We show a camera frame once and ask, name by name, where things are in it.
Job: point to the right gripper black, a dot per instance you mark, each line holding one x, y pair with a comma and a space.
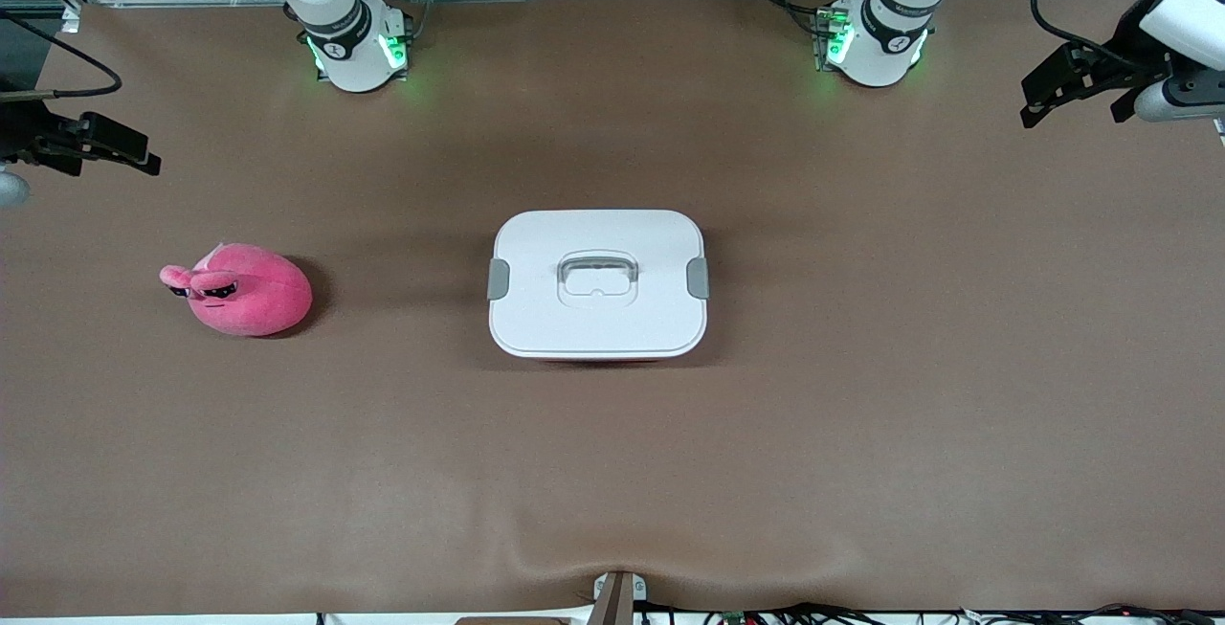
23, 130

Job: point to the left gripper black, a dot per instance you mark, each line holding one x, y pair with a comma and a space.
1125, 56

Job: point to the pink plush toy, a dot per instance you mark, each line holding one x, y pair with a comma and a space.
254, 295

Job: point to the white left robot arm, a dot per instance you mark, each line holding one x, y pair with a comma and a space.
880, 51

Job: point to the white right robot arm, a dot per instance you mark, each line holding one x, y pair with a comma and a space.
354, 51

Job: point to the brown table mat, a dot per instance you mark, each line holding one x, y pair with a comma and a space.
861, 414

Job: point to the aluminium camera mount profile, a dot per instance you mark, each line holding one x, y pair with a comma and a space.
617, 601

